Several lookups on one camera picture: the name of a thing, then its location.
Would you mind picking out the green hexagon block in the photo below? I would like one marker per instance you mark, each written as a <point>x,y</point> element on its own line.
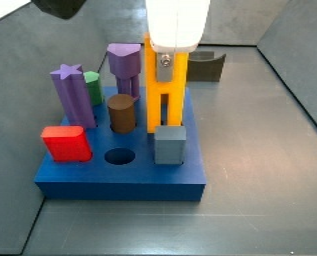
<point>92,82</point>

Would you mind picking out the brown cylinder peg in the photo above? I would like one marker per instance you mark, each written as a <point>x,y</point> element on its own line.
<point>122,113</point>

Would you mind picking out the blue peg board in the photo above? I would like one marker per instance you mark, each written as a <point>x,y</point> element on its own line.
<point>120,173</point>

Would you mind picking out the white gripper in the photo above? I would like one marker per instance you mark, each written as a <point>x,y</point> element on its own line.
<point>175,24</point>

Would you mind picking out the black curved stand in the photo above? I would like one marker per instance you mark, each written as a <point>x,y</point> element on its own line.
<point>204,66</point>

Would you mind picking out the grey-blue square block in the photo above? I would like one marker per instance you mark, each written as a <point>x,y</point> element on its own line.
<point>168,145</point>

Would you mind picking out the red rounded block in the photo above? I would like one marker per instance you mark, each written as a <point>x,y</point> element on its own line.
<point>66,143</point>

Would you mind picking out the purple triangle-top block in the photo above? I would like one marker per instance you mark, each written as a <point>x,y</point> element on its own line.
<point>124,66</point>

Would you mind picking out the purple star block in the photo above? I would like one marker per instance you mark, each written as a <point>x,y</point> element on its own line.
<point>71,88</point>

